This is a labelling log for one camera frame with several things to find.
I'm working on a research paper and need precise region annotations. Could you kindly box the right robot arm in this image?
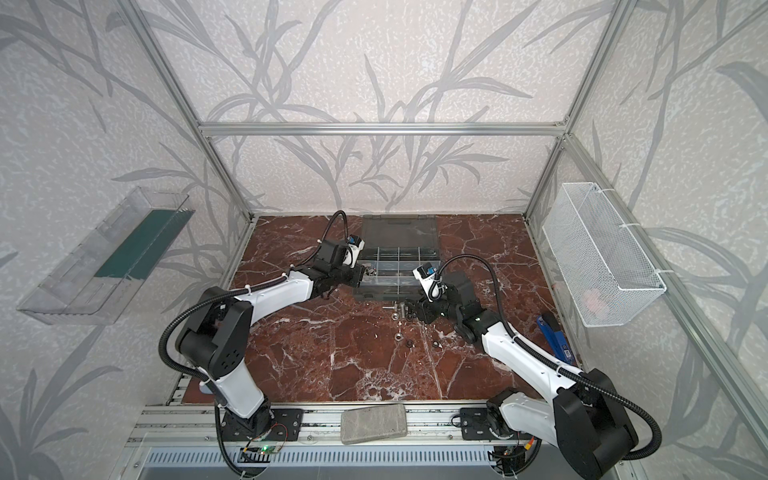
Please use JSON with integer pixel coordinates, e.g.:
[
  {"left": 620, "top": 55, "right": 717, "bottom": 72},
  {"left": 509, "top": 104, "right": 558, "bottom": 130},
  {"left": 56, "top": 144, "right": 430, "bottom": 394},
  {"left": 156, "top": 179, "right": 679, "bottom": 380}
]
[{"left": 413, "top": 263, "right": 662, "bottom": 479}]

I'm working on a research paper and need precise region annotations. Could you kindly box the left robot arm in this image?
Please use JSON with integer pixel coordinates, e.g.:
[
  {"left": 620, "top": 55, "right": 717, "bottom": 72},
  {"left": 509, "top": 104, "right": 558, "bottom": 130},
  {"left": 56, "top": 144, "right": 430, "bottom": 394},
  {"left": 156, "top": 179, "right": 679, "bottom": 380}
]
[{"left": 158, "top": 235, "right": 365, "bottom": 433}]

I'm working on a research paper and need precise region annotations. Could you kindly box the clear compartment organizer box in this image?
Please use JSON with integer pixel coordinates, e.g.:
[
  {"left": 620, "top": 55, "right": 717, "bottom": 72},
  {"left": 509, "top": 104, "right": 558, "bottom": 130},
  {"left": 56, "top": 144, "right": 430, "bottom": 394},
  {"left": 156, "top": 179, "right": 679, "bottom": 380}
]
[{"left": 354, "top": 215, "right": 441, "bottom": 302}]

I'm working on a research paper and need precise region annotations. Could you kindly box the blue stapler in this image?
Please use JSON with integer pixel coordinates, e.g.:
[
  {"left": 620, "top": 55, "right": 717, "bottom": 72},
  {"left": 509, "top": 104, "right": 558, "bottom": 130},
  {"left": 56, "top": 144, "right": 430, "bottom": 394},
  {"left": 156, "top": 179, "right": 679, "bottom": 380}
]
[{"left": 536, "top": 311, "right": 576, "bottom": 366}]

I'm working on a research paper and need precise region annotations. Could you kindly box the pink object in basket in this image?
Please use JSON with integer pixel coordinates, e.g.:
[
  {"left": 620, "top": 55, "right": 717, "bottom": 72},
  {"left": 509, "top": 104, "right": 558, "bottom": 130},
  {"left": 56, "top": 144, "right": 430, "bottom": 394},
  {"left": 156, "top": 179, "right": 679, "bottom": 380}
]
[{"left": 583, "top": 289, "right": 609, "bottom": 320}]

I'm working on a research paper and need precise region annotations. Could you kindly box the grey stone block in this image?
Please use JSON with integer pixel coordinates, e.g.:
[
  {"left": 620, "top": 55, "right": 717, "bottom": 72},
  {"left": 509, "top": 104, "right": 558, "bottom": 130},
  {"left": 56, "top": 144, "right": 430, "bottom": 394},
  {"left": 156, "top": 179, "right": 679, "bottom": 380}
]
[{"left": 340, "top": 403, "right": 408, "bottom": 445}]

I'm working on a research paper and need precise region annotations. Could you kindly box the white ventilation grille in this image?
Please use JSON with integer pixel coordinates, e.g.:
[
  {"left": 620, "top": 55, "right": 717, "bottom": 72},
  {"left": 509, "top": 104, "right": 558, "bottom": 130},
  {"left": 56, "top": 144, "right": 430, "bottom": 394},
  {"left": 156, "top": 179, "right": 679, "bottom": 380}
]
[{"left": 144, "top": 446, "right": 493, "bottom": 468}]

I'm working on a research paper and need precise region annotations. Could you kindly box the green mat on shelf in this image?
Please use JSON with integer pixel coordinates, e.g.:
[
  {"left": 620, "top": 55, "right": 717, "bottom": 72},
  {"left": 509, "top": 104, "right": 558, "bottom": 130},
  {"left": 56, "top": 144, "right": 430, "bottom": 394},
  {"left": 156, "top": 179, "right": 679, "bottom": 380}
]
[{"left": 95, "top": 209, "right": 195, "bottom": 280}]

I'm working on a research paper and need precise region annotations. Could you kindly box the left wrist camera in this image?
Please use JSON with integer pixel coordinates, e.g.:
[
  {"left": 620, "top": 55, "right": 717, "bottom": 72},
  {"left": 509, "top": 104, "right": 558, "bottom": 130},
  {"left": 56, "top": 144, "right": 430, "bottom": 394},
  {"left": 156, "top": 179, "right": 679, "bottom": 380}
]
[{"left": 343, "top": 235, "right": 365, "bottom": 267}]

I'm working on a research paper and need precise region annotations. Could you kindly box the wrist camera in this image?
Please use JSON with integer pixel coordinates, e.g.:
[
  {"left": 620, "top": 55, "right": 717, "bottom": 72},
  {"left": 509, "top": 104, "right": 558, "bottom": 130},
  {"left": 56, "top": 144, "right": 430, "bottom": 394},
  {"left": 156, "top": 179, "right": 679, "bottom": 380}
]
[
  {"left": 343, "top": 235, "right": 365, "bottom": 267},
  {"left": 413, "top": 262, "right": 441, "bottom": 302}
]

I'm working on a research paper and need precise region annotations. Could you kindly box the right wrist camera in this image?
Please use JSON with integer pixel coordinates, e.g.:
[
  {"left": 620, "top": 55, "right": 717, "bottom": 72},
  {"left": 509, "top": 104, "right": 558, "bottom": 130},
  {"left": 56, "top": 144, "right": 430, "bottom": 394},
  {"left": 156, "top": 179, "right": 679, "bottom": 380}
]
[{"left": 413, "top": 262, "right": 441, "bottom": 302}]

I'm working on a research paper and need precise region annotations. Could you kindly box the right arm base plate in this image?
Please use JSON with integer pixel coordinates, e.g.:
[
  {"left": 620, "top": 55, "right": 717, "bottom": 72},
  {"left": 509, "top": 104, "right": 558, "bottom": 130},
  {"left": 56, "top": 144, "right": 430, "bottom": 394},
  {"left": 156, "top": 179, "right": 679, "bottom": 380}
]
[{"left": 459, "top": 407, "right": 499, "bottom": 441}]

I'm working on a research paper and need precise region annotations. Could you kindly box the white wire mesh basket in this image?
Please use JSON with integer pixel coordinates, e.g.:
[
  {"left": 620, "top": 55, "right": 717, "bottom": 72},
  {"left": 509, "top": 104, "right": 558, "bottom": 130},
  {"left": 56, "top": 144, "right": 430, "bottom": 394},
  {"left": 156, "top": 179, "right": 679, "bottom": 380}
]
[{"left": 543, "top": 182, "right": 667, "bottom": 328}]

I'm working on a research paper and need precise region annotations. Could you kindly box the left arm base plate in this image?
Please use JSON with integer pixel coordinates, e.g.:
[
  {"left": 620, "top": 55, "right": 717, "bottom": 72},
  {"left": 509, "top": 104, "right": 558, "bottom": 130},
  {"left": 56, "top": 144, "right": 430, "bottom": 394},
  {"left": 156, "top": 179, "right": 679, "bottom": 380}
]
[{"left": 221, "top": 408, "right": 304, "bottom": 442}]

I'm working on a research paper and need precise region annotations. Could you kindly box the clear acrylic wall shelf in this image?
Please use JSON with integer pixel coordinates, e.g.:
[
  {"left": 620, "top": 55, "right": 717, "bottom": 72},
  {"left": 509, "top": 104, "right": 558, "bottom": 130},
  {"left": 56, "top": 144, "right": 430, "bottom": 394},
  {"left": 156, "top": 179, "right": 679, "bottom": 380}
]
[{"left": 17, "top": 187, "right": 195, "bottom": 325}]

